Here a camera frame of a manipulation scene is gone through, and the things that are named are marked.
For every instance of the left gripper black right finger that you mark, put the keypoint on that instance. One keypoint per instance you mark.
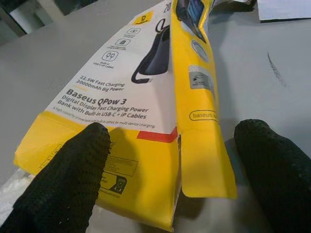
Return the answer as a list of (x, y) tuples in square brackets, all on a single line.
[(279, 174)]

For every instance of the clear plastic bag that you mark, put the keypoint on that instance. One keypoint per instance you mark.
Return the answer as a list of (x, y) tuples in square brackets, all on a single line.
[(17, 184)]

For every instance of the white paper sheet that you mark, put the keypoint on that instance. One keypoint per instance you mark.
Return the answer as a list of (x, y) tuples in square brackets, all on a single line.
[(284, 11)]

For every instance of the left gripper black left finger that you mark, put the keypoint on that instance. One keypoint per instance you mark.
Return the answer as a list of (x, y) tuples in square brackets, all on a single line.
[(63, 179)]

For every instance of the yellow white power bank box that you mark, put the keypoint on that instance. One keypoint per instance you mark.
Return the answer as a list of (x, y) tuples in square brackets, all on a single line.
[(150, 104)]

